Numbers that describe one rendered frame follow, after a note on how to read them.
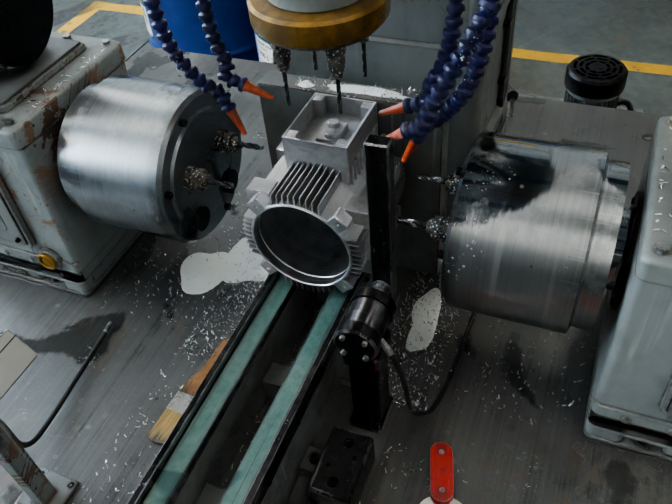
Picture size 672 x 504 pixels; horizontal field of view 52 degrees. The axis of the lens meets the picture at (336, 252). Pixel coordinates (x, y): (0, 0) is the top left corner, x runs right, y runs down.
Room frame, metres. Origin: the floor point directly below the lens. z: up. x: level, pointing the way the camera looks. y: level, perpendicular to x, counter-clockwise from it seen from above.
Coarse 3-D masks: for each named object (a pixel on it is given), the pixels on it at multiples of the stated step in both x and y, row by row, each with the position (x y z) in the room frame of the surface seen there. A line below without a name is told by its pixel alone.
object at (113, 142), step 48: (96, 96) 0.94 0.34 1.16; (144, 96) 0.92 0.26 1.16; (192, 96) 0.91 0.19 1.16; (96, 144) 0.87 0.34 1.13; (144, 144) 0.84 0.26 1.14; (192, 144) 0.88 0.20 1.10; (96, 192) 0.84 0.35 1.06; (144, 192) 0.80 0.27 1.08; (192, 192) 0.85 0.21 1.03; (192, 240) 0.82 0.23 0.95
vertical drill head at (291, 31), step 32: (256, 0) 0.83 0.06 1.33; (288, 0) 0.79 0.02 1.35; (320, 0) 0.77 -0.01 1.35; (352, 0) 0.79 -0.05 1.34; (384, 0) 0.80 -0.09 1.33; (288, 32) 0.76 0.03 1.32; (320, 32) 0.75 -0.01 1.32; (352, 32) 0.76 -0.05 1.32; (288, 64) 0.81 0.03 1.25; (288, 96) 0.81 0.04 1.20
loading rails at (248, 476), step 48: (288, 288) 0.73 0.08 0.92; (336, 288) 0.72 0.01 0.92; (240, 336) 0.64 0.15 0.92; (288, 336) 0.69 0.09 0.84; (240, 384) 0.57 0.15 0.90; (288, 384) 0.55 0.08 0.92; (336, 384) 0.61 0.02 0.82; (192, 432) 0.49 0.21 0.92; (240, 432) 0.54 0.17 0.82; (288, 432) 0.47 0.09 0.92; (144, 480) 0.42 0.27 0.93; (192, 480) 0.44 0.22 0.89; (240, 480) 0.41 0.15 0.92; (288, 480) 0.45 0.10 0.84
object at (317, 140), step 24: (312, 96) 0.90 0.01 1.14; (336, 96) 0.89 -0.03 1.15; (312, 120) 0.88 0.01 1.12; (336, 120) 0.85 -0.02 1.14; (360, 120) 0.87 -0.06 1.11; (288, 144) 0.80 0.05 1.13; (312, 144) 0.79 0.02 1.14; (336, 144) 0.77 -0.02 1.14; (360, 144) 0.80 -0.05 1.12; (288, 168) 0.81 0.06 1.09; (336, 168) 0.77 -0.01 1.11; (360, 168) 0.79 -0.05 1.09
